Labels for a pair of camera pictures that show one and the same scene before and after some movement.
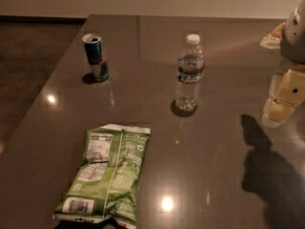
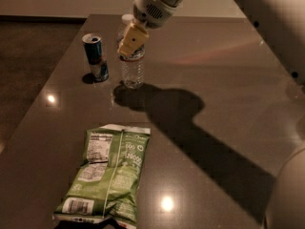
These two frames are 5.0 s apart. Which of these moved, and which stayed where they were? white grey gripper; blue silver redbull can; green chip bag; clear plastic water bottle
Moved: clear plastic water bottle; white grey gripper
Stayed: green chip bag; blue silver redbull can
